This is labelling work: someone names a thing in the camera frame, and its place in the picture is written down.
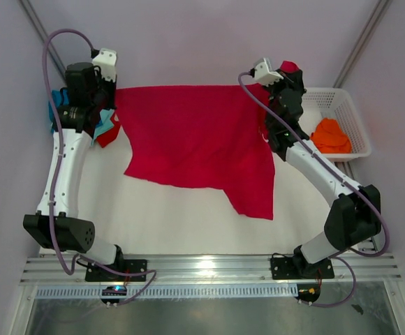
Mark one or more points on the right corner aluminium post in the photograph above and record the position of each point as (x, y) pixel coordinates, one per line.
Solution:
(377, 14)

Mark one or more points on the corner aluminium post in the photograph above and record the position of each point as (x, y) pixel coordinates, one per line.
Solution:
(37, 25)
(377, 14)

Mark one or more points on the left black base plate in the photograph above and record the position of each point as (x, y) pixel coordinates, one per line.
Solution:
(98, 274)

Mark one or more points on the white plastic basket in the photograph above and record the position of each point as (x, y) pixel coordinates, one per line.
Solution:
(337, 104)

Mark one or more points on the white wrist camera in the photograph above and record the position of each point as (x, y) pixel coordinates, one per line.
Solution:
(263, 73)
(106, 60)

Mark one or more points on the right side aluminium rail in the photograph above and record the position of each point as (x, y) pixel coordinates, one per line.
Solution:
(367, 246)

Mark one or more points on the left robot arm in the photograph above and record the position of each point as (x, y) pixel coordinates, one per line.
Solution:
(56, 225)

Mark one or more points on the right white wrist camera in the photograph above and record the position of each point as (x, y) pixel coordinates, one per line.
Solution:
(263, 73)

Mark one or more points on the left corner aluminium post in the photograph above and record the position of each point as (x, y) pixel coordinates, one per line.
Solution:
(37, 25)

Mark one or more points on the left black controller board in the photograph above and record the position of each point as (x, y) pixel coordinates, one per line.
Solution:
(113, 294)

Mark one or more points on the teal folded t shirt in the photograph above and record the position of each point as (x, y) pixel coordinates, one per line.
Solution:
(104, 114)

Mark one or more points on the aluminium front rail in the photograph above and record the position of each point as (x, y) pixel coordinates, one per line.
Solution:
(212, 269)

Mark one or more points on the aluminium rail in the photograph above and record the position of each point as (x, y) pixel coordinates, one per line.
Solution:
(212, 269)
(367, 246)

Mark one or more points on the right black controller board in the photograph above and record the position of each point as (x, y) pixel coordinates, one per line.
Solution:
(308, 293)

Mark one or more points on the red folded t shirt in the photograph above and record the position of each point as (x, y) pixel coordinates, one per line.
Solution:
(108, 131)

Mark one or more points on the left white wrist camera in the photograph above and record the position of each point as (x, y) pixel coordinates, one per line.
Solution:
(106, 60)

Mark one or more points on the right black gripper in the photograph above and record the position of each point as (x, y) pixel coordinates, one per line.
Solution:
(295, 79)

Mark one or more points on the black controller board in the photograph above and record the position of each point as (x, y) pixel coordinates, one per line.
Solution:
(113, 294)
(308, 293)

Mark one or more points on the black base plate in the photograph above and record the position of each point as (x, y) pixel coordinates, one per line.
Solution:
(98, 274)
(283, 268)

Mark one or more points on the slotted grey cable duct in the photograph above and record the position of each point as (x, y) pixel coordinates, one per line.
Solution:
(168, 291)

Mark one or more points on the magenta t shirt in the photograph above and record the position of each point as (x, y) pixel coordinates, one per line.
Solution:
(209, 136)

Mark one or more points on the orange t shirt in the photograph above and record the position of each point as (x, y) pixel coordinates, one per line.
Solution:
(329, 138)

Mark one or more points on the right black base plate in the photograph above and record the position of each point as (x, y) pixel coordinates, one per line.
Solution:
(283, 268)

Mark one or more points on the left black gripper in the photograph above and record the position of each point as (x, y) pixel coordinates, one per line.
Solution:
(111, 85)

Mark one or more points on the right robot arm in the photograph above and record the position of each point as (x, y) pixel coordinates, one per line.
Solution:
(354, 214)

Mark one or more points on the blue folded t shirt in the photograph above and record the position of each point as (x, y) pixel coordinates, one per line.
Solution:
(59, 97)

